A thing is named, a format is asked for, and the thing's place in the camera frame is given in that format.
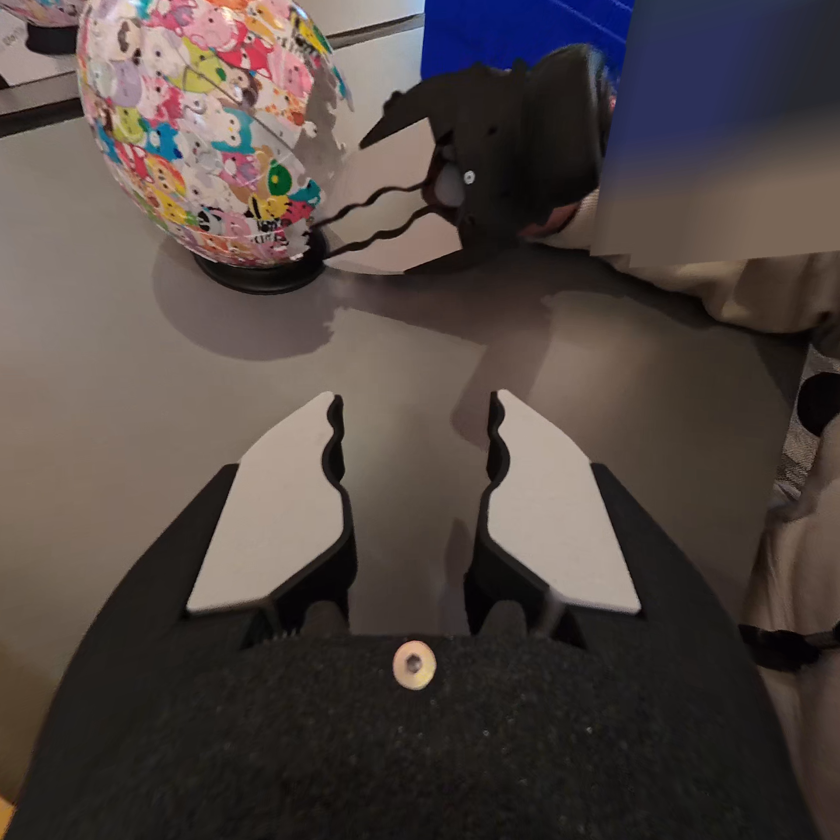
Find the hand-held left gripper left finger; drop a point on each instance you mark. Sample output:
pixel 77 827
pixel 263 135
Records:
pixel 269 512

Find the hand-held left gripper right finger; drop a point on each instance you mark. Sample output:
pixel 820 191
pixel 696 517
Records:
pixel 558 518

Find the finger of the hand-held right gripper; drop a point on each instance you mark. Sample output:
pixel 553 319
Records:
pixel 394 164
pixel 407 253

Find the colourful cartoon puzzle ball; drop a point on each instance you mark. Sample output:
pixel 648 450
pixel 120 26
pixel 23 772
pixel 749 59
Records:
pixel 197 131

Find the person's right forearm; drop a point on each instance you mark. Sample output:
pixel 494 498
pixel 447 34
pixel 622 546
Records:
pixel 722 289

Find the printed puzzle box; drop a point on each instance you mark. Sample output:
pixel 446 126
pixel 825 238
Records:
pixel 19 59

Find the person's right hand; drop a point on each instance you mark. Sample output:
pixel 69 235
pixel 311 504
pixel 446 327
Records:
pixel 558 220

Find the black shoe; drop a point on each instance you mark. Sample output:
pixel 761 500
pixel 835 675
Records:
pixel 820 403

